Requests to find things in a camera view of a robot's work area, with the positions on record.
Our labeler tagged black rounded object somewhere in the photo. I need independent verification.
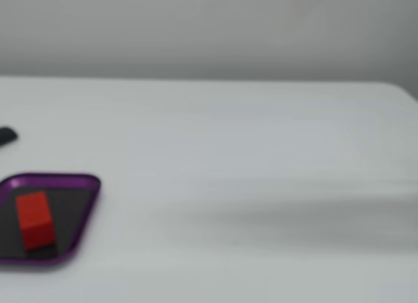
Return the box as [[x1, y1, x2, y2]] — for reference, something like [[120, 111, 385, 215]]
[[0, 126, 19, 148]]

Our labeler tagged purple tray with black base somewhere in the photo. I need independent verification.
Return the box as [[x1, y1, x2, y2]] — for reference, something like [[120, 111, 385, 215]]
[[0, 173, 102, 267]]

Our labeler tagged red perforated rectangular block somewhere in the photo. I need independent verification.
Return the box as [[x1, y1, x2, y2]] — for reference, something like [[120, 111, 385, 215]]
[[15, 191, 56, 251]]

